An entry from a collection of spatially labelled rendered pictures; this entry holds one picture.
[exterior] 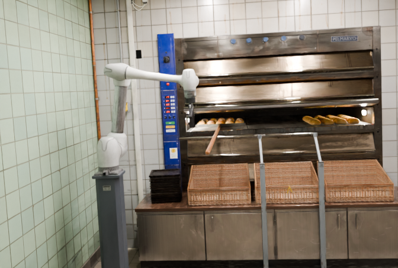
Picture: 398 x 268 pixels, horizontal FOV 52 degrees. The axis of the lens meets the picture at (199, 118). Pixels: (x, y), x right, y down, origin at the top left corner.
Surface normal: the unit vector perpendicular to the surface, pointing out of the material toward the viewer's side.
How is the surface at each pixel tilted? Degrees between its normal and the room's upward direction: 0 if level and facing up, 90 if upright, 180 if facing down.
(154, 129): 90
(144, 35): 90
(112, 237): 90
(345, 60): 70
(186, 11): 90
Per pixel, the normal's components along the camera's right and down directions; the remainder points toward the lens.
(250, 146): -0.11, -0.26
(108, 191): -0.04, 0.08
